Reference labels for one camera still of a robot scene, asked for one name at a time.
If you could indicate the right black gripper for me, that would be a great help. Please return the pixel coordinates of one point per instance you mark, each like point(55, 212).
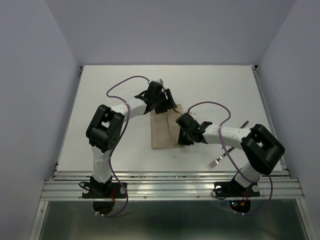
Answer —
point(182, 141)

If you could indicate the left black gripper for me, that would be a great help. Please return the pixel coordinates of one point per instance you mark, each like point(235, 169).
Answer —
point(168, 103)

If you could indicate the beige cloth napkin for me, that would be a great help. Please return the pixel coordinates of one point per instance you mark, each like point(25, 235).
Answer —
point(164, 129)

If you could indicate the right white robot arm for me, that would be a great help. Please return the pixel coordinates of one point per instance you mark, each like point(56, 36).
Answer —
point(262, 149)

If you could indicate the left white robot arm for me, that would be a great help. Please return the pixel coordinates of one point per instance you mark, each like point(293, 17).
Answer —
point(105, 128)

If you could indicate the steel fork black handle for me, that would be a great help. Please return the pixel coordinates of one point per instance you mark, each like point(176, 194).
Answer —
point(215, 162)

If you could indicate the steel knife black handle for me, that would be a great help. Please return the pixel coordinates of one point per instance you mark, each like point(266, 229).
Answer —
point(244, 124)

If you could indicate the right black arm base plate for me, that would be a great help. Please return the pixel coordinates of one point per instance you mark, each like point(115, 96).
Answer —
point(231, 189)

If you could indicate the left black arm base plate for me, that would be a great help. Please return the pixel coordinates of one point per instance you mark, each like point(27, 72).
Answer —
point(110, 190)

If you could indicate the aluminium front rail frame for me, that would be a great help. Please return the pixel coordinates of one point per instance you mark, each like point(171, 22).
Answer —
point(172, 186)

